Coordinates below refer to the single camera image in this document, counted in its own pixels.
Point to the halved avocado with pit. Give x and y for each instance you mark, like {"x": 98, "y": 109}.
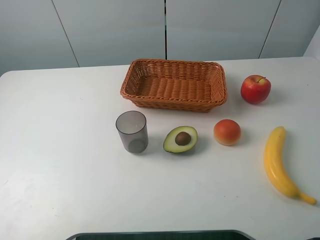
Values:
{"x": 180, "y": 139}

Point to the brown wicker basket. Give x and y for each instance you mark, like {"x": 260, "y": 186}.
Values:
{"x": 195, "y": 86}

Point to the grey translucent plastic cup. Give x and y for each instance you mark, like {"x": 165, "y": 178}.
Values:
{"x": 132, "y": 129}

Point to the orange peach fruit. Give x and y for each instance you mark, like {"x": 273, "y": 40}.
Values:
{"x": 227, "y": 132}

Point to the red apple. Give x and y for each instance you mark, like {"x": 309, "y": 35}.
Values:
{"x": 255, "y": 89}

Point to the yellow banana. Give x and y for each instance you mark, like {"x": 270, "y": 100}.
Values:
{"x": 275, "y": 168}

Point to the black device edge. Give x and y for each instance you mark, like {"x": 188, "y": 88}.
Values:
{"x": 165, "y": 235}

